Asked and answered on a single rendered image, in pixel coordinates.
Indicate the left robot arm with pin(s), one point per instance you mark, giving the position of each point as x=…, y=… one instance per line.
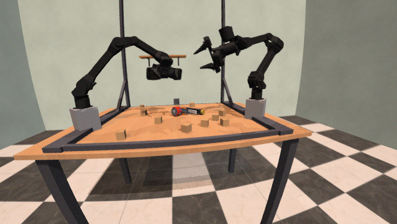
x=237, y=43

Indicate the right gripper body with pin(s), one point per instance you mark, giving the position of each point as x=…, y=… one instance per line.
x=163, y=74

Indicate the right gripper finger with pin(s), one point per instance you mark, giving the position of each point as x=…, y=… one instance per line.
x=154, y=74
x=176, y=72

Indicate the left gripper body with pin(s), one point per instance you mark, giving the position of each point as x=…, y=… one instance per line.
x=208, y=44

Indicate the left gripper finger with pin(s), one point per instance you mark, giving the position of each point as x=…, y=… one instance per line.
x=201, y=48
x=208, y=66

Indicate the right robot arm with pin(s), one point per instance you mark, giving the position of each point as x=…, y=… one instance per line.
x=87, y=82

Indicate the dark grey hose nozzle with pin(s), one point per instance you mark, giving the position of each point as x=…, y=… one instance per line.
x=176, y=111

